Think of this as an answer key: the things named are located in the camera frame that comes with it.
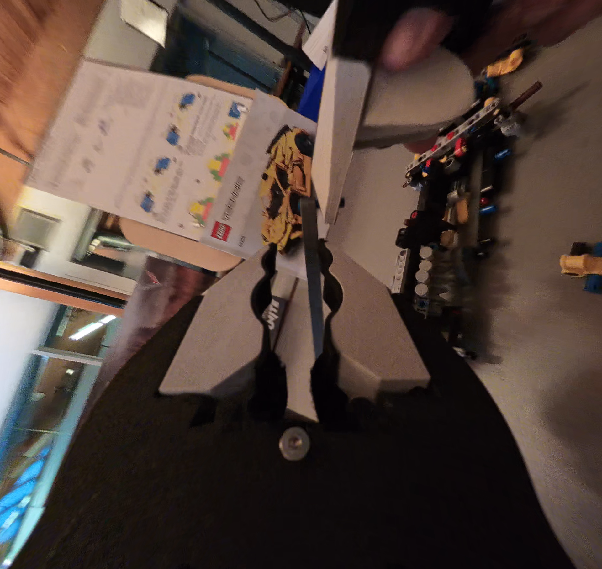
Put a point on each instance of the blue plastic bin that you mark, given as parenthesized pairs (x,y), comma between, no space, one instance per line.
(310,94)

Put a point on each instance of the long dark grey beam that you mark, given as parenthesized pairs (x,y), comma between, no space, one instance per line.
(313,272)

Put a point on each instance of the Lego instruction booklet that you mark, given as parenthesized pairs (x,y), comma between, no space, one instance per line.
(254,164)

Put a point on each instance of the grey desk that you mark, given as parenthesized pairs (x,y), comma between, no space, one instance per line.
(541,390)

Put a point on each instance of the instruction poster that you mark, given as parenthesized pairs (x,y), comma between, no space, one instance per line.
(117,145)

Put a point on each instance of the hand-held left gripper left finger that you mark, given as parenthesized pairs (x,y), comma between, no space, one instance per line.
(216,343)

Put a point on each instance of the person's right hand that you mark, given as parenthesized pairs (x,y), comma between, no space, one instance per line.
(414,37)

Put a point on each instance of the plywood backing board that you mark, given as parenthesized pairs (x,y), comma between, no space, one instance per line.
(188,254)

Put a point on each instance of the toy car chassis assembly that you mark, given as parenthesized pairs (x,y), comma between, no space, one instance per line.
(447,230)

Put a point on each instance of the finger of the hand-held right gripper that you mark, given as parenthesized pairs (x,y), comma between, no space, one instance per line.
(336,131)
(414,98)

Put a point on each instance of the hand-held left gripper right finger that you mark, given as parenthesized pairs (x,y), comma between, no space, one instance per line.
(376,343)

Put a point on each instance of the small yellow brick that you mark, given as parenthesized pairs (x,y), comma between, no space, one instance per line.
(505,63)

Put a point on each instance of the yellow brick with blue pin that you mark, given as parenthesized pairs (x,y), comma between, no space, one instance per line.
(581,263)

